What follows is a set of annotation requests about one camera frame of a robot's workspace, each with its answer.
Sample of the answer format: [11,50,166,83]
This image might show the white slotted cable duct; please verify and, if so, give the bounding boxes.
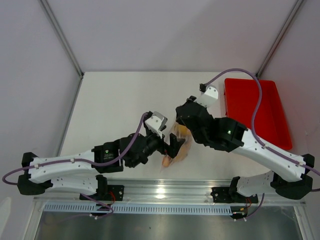
[43,202,233,216]

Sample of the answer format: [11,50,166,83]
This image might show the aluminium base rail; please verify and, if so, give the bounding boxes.
[33,178,306,207]

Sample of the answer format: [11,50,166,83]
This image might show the clear zip top bag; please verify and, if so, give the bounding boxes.
[161,122,193,169]

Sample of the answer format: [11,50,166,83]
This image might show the right aluminium frame post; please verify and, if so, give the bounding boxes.
[255,0,307,79]

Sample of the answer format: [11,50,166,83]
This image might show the left aluminium frame post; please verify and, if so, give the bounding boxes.
[38,0,84,78]

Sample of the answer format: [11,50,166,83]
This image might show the papaya slice toy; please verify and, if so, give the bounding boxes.
[162,156,172,168]

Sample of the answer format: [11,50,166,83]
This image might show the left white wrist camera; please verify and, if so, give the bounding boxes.
[144,110,168,138]

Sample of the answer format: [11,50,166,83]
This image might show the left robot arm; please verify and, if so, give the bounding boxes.
[17,111,185,200]

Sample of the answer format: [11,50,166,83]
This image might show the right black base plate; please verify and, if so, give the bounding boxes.
[210,186,258,204]

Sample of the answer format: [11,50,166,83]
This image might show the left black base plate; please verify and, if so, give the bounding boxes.
[89,185,125,202]

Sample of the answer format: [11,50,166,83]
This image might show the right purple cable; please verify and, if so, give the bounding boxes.
[204,67,320,192]

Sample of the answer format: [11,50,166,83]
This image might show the purple cable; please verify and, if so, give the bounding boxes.
[204,67,320,192]
[1,112,150,221]

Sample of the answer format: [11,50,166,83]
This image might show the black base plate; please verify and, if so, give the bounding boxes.
[89,185,125,202]
[210,186,258,204]

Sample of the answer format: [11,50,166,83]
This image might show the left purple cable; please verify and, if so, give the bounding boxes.
[1,112,150,221]

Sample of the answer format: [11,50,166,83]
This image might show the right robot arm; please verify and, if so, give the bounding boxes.
[175,97,315,203]

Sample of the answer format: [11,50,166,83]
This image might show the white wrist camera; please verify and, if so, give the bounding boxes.
[195,83,219,108]
[144,110,168,138]

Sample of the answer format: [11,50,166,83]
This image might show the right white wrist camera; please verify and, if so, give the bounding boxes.
[195,83,219,108]

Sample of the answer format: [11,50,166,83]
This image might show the red plastic bin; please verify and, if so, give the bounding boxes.
[222,77,293,151]

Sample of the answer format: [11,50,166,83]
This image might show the aluminium frame post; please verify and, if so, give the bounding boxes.
[255,0,307,79]
[38,0,84,78]

